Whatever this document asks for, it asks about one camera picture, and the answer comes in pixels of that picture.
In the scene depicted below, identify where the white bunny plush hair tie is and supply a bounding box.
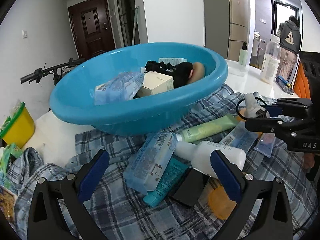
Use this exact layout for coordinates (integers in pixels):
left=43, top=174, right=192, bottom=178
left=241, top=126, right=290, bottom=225
left=235, top=93, right=270, bottom=122

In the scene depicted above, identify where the blue tissue pack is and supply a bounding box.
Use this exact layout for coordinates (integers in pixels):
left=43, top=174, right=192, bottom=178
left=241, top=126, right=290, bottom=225
left=94, top=72, right=144, bottom=105

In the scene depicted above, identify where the person's left hand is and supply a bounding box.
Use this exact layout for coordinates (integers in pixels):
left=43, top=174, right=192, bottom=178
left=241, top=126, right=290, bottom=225
left=303, top=153, right=315, bottom=170

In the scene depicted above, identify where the small blue box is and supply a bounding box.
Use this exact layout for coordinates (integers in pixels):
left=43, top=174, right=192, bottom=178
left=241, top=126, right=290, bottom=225
left=276, top=75, right=293, bottom=95

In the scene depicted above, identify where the orange chair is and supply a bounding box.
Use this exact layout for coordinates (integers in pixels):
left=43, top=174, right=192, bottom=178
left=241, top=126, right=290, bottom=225
left=293, top=61, right=311, bottom=99

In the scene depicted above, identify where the amber soap box small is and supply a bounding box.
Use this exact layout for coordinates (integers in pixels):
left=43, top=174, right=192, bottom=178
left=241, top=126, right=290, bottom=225
left=208, top=179, right=236, bottom=220

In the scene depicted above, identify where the white round bottle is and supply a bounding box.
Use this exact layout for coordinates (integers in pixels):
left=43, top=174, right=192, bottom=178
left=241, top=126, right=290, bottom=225
left=174, top=141, right=246, bottom=179

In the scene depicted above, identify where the blue plaid shirt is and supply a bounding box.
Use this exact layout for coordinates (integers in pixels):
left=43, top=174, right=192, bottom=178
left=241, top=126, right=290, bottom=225
left=13, top=83, right=318, bottom=240

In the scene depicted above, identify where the black square case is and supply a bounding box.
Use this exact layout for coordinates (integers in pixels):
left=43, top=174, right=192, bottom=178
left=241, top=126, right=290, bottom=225
left=169, top=167, right=210, bottom=209

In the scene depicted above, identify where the large white lotion bottle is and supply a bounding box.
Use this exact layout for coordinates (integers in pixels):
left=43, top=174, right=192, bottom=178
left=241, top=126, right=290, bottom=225
left=260, top=35, right=281, bottom=84

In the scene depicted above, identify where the amber soap box large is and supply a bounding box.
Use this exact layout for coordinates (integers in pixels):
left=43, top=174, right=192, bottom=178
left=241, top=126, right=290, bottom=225
left=236, top=108, right=263, bottom=138

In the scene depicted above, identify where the light blue wet wipes pack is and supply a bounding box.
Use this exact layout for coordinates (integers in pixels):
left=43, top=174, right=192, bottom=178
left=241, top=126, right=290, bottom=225
left=123, top=132, right=177, bottom=195

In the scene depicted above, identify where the teal cosmetic tube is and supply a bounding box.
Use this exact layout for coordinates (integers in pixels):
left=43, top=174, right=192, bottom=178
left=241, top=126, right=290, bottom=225
left=143, top=158, right=189, bottom=207

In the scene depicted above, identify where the green cosmetic tube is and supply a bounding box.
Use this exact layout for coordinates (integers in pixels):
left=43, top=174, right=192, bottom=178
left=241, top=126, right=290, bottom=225
left=176, top=114, right=239, bottom=142

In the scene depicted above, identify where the green pump bottle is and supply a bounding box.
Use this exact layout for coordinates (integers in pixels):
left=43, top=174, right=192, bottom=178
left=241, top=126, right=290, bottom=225
left=238, top=42, right=248, bottom=67

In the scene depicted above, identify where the person in grey hoodie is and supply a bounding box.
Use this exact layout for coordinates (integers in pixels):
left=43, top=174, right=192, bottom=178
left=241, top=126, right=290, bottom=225
left=277, top=15, right=301, bottom=80

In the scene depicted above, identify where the green snack packet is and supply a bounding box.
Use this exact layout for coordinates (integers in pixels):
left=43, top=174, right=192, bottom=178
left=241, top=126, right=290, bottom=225
left=1, top=143, right=23, bottom=191

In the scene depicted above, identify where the blue plastic basin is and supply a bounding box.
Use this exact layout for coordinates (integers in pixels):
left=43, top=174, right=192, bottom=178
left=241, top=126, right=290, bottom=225
left=50, top=42, right=228, bottom=136

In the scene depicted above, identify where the yellow container green lid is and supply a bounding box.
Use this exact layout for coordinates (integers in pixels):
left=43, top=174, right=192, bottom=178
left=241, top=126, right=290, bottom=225
left=1, top=102, right=35, bottom=148

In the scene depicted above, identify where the tan oval soap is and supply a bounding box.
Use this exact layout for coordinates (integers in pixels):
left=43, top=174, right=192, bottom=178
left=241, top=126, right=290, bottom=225
left=188, top=62, right=205, bottom=84

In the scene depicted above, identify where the black bicycle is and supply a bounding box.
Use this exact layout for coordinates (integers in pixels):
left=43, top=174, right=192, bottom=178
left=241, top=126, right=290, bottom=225
left=20, top=57, right=86, bottom=85

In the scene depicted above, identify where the beige cardboard box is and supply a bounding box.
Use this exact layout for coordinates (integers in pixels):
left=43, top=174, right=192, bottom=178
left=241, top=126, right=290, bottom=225
left=136, top=72, right=174, bottom=98

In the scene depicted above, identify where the white patterned box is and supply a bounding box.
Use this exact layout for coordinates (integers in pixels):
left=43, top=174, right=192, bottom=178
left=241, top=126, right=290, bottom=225
left=158, top=57, right=187, bottom=66

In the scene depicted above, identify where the beige refrigerator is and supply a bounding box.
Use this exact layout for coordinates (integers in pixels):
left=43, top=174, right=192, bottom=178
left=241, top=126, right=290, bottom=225
left=227, top=0, right=250, bottom=61

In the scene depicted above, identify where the dark brown entry door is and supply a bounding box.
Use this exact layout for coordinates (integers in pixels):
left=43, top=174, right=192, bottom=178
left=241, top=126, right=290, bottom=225
left=68, top=0, right=116, bottom=60

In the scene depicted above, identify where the long mop pole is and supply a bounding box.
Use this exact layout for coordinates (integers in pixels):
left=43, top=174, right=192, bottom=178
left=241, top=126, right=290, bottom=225
left=131, top=6, right=139, bottom=46

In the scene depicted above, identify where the white wall switch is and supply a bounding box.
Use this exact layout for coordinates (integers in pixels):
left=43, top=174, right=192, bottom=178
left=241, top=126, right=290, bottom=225
left=22, top=30, right=28, bottom=38

